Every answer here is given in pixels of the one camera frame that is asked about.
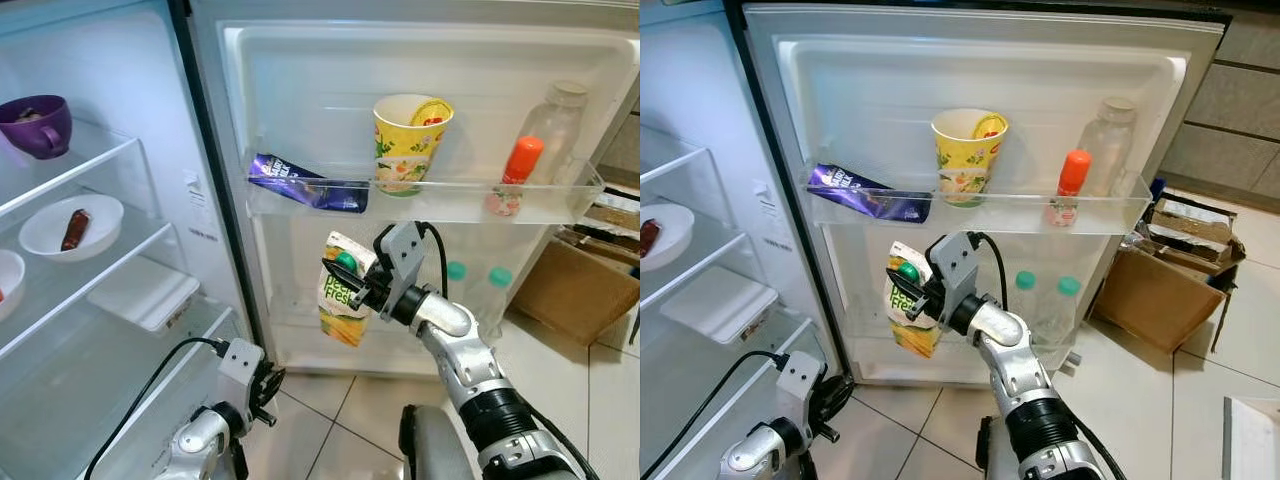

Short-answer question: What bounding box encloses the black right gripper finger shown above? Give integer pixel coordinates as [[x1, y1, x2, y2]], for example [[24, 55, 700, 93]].
[[886, 265, 936, 303], [322, 256, 373, 296]]

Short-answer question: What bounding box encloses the clear fridge door shelf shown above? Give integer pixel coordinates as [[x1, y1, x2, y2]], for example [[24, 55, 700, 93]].
[[840, 310, 1086, 383], [800, 160, 1153, 236], [243, 150, 606, 226], [265, 300, 531, 371]]

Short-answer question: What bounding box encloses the glass fridge shelf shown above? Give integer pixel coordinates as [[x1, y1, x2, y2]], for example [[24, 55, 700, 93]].
[[0, 135, 141, 219], [640, 125, 706, 186], [0, 215, 176, 356], [640, 232, 746, 321]]

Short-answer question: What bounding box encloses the grey fridge door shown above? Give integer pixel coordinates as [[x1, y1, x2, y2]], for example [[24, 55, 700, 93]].
[[725, 0, 1231, 386], [170, 0, 641, 376]]

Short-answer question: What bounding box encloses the grey fridge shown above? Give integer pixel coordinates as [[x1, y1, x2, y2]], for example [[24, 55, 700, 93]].
[[0, 0, 261, 480], [640, 0, 851, 480]]

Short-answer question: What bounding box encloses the green capped water bottle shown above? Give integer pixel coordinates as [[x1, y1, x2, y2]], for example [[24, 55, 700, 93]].
[[1040, 276, 1083, 346], [440, 260, 471, 321], [480, 265, 516, 336], [1005, 270, 1041, 331]]

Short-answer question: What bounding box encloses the purple chocolate packet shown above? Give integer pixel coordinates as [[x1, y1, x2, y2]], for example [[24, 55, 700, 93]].
[[247, 153, 369, 214], [806, 163, 931, 223]]

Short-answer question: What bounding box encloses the yellow noodle cup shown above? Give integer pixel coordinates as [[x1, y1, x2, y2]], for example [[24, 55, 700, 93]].
[[931, 108, 1009, 208], [373, 94, 454, 197]]

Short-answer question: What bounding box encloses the white lidded tray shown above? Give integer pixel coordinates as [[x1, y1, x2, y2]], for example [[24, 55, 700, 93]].
[[85, 257, 201, 333], [660, 265, 773, 344]]

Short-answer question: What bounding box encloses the silver robot leg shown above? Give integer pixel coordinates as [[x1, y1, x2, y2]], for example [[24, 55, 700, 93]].
[[398, 404, 481, 480], [975, 415, 1021, 480]]

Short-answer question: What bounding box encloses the small orange capped bottle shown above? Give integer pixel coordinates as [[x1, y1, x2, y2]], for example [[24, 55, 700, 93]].
[[1045, 149, 1093, 227], [486, 135, 546, 218]]

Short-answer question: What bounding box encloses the large open cardboard box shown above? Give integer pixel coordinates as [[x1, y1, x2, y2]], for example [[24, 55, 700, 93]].
[[1092, 245, 1236, 353], [512, 240, 641, 346]]

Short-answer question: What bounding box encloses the white bowl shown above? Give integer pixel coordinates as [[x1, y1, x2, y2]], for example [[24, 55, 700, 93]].
[[18, 194, 126, 263], [640, 203, 695, 271], [0, 249, 27, 323]]

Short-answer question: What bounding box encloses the clear white capped bottle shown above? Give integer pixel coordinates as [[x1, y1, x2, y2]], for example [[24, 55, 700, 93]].
[[515, 80, 589, 191], [1075, 96, 1138, 201]]

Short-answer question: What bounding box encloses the grey kitchen cabinet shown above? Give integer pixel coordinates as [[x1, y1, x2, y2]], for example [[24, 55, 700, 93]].
[[600, 75, 641, 191], [1160, 15, 1280, 211]]

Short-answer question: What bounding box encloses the purple cup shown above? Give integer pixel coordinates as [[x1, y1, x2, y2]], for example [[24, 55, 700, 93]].
[[0, 95, 73, 161]]

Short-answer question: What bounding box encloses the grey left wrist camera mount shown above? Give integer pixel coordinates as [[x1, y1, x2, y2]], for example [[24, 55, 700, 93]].
[[775, 350, 826, 431], [215, 338, 266, 421]]

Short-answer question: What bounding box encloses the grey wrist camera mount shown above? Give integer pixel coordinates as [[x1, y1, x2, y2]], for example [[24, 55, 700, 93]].
[[775, 350, 826, 431], [215, 338, 266, 421], [928, 231, 983, 316], [373, 221, 428, 306]]

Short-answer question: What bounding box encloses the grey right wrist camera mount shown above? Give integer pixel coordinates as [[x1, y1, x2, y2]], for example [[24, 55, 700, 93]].
[[928, 231, 983, 316], [373, 221, 428, 306]]

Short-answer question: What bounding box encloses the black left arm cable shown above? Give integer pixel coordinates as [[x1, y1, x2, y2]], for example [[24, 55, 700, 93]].
[[640, 350, 791, 480], [85, 338, 231, 480]]

